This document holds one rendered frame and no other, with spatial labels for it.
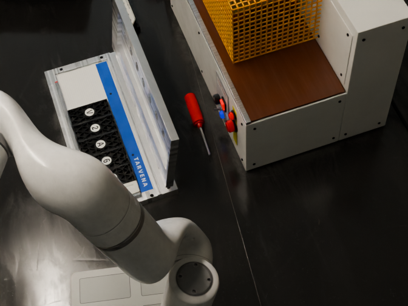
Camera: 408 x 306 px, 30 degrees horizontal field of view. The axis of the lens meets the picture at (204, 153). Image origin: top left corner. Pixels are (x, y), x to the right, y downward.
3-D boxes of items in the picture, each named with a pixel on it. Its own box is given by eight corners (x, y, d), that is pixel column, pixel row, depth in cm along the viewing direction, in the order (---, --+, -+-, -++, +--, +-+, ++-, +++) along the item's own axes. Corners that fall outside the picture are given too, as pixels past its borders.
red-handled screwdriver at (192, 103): (184, 100, 186) (183, 93, 184) (195, 97, 186) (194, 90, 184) (204, 159, 177) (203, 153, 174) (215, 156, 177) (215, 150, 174)
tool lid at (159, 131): (112, -6, 177) (119, -7, 178) (112, 50, 192) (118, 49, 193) (170, 141, 154) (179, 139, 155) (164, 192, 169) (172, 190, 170)
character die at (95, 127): (73, 129, 180) (72, 125, 179) (113, 116, 182) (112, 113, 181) (78, 144, 178) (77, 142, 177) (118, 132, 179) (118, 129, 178)
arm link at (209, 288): (162, 282, 137) (158, 330, 131) (171, 247, 126) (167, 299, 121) (208, 286, 137) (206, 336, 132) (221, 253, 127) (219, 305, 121)
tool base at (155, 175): (45, 77, 192) (42, 68, 189) (124, 54, 195) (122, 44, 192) (90, 222, 169) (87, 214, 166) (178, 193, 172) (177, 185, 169)
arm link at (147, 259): (96, 160, 118) (178, 250, 140) (81, 252, 109) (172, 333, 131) (148, 149, 115) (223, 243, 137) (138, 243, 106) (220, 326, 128)
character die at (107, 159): (84, 161, 175) (83, 158, 174) (124, 148, 177) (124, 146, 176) (89, 178, 173) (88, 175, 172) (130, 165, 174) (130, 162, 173)
